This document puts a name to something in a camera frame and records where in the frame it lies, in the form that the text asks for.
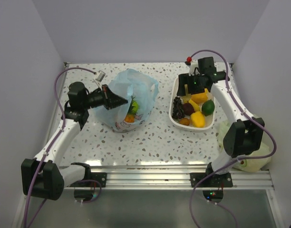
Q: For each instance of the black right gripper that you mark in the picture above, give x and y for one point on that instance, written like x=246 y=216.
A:
x=186 y=79

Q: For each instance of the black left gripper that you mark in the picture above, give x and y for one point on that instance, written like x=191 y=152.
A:
x=110 y=99

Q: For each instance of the bright green fake apple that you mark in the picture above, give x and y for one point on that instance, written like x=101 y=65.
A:
x=134 y=107

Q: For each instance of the orange fake pineapple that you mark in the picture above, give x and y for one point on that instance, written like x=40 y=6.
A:
x=130 y=117

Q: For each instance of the light blue plastic bag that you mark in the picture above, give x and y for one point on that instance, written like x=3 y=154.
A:
x=127 y=84

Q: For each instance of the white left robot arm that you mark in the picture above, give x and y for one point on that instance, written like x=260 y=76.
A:
x=41 y=176

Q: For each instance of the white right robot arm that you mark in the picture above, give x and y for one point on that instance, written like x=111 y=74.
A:
x=219 y=85

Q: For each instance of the yellow fake banana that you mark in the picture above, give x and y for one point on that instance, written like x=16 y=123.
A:
x=198 y=99

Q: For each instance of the dark brown fake mangosteen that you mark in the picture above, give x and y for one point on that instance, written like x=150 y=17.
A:
x=188 y=109

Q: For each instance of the dark purple fake grapes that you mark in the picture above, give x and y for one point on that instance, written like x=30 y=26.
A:
x=177 y=112

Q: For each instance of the dark green fake lime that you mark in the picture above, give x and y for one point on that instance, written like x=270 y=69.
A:
x=208 y=108

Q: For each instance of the brown fake kiwi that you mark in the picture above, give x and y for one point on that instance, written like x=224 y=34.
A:
x=185 y=121

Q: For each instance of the pale green plastic bag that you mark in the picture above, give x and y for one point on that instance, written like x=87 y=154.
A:
x=242 y=138

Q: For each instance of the white perforated plastic basket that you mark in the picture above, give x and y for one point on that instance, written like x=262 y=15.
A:
x=209 y=120

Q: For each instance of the left round controller board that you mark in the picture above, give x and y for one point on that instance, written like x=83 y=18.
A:
x=85 y=196

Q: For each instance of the round controller board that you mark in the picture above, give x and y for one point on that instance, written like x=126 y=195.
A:
x=213 y=195
x=85 y=196

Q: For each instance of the right round controller board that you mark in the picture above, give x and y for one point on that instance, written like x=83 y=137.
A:
x=213 y=195

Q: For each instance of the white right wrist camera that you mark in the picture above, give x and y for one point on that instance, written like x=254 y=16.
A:
x=193 y=66

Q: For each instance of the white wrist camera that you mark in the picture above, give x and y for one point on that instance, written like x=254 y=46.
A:
x=193 y=66
x=99 y=76

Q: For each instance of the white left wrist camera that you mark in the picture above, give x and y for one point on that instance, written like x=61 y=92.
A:
x=99 y=76

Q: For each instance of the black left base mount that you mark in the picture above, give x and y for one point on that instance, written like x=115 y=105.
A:
x=92 y=179

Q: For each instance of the aluminium front rail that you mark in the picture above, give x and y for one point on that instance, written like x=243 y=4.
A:
x=178 y=177

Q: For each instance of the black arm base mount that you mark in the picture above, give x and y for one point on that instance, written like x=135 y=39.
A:
x=210 y=180

